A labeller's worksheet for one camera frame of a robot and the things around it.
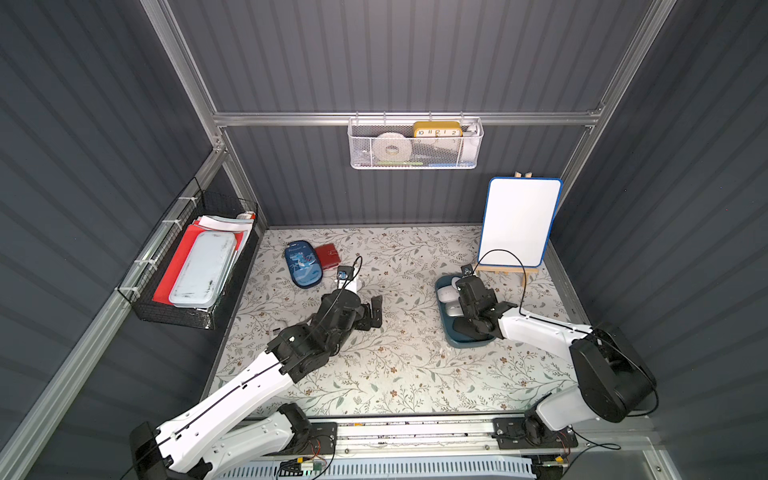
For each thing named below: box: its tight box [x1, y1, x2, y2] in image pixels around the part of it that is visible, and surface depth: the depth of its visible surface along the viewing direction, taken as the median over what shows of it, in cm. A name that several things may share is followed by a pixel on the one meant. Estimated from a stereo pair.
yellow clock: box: [413, 121, 463, 138], surface depth 90 cm
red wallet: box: [315, 243, 341, 270], surface depth 113 cm
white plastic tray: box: [168, 231, 237, 309], surface depth 68 cm
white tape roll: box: [372, 132, 413, 162], surface depth 86 cm
